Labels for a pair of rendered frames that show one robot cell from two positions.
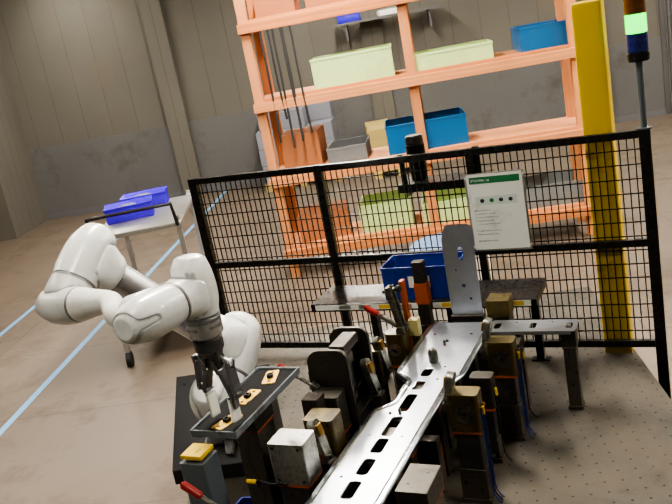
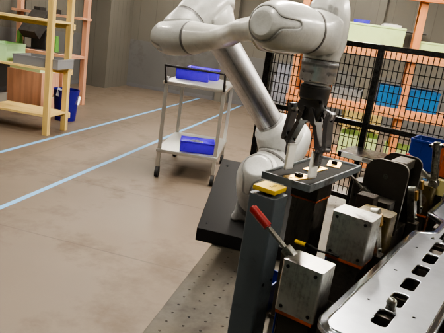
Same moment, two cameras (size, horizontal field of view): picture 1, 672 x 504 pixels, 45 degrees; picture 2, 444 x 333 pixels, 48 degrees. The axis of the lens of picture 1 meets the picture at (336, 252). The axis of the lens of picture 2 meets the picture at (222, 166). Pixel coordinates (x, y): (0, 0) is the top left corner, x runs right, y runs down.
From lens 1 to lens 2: 0.96 m
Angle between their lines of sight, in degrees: 6
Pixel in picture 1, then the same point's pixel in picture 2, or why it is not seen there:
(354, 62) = (376, 32)
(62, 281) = (184, 14)
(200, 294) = (336, 31)
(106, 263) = (222, 18)
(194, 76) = not seen: hidden behind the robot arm
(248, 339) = (300, 142)
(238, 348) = not seen: hidden behind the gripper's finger
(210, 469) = (277, 209)
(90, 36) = not seen: outside the picture
